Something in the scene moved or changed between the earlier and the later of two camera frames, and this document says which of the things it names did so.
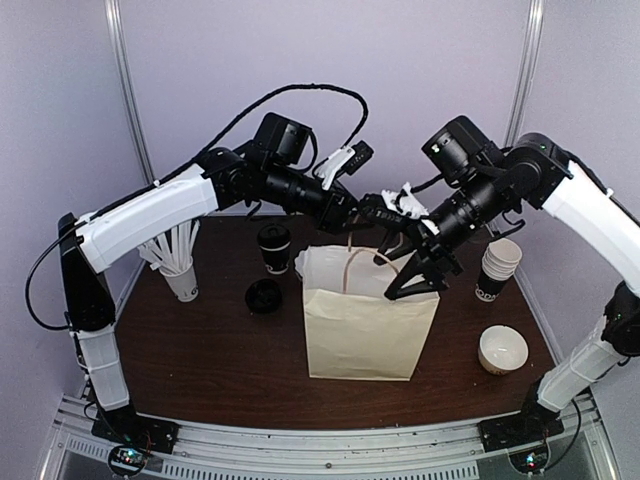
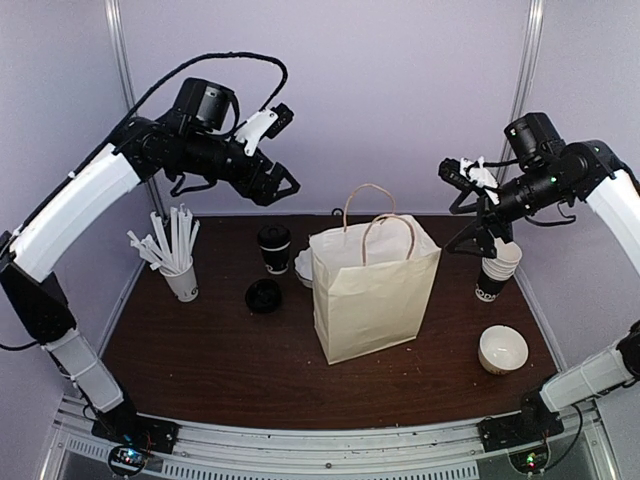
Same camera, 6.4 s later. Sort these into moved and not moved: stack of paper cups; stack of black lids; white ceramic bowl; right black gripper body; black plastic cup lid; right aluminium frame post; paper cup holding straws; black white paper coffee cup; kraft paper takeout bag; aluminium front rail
Moved: right black gripper body; kraft paper takeout bag
Not moved: paper cup holding straws; stack of paper cups; black white paper coffee cup; white ceramic bowl; aluminium front rail; stack of black lids; right aluminium frame post; black plastic cup lid
